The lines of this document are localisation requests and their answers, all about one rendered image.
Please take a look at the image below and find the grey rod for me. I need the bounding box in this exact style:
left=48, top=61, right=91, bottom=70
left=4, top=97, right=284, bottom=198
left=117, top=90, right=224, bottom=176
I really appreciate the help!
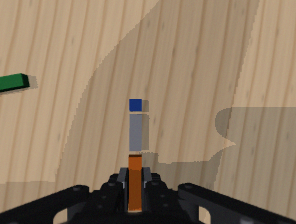
left=129, top=114, right=142, bottom=151

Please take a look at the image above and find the small blue block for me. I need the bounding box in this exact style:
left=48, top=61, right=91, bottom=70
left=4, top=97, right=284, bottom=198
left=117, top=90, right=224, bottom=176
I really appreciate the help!
left=129, top=99, right=142, bottom=111

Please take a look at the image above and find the green rod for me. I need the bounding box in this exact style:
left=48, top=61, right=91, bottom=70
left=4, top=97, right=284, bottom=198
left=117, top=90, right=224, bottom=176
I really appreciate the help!
left=0, top=73, right=30, bottom=93

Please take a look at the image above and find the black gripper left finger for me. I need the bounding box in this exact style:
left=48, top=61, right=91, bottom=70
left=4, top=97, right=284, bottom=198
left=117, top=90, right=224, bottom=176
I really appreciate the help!
left=0, top=167, right=129, bottom=224

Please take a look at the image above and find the orange rod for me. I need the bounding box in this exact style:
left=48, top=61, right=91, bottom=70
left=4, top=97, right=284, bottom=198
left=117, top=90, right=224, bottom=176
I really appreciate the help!
left=128, top=154, right=142, bottom=211

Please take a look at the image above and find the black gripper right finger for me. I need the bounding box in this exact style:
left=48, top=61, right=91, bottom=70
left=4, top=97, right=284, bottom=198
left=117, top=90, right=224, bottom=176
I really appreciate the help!
left=141, top=167, right=296, bottom=224

